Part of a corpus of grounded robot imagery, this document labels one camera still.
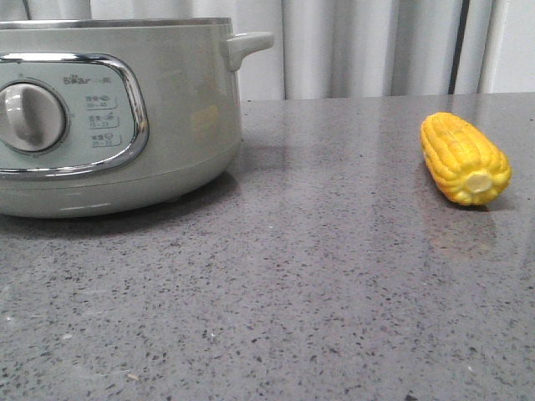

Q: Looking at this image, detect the yellow corn cob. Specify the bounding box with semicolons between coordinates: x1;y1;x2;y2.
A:
420;112;512;206

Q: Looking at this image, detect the white curtain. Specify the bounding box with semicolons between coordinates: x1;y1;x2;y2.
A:
1;1;534;100

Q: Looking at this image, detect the pale green electric pot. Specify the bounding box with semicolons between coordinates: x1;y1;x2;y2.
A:
1;18;274;218

